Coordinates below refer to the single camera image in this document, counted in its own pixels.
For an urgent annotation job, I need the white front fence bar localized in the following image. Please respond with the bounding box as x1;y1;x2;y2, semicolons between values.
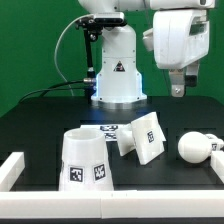
0;190;224;219

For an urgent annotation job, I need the white lamp shade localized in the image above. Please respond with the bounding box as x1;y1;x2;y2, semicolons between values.
59;128;114;191

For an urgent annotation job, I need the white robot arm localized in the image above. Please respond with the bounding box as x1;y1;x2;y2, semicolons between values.
78;0;216;109

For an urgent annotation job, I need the white fence bar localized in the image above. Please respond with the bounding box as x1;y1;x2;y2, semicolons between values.
0;152;25;192
210;151;224;183
0;190;224;219

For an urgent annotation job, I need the grey camera cable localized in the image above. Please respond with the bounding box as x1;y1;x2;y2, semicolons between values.
53;14;94;98

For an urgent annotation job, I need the white right fence bar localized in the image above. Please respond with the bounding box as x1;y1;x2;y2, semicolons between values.
210;151;224;183

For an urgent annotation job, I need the white left fence bar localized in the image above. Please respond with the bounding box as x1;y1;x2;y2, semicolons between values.
0;152;25;192

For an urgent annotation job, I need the white lamp bulb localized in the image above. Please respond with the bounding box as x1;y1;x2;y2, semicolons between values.
178;131;224;164

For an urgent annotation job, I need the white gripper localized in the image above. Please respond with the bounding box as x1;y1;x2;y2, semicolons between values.
143;9;210;97

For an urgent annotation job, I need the white lamp base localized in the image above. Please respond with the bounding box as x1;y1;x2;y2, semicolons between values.
115;112;166;165

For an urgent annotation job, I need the black cable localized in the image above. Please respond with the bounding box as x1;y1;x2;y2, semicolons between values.
18;79;88;104

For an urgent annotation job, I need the white marker sheet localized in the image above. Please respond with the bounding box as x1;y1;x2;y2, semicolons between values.
81;124;124;141

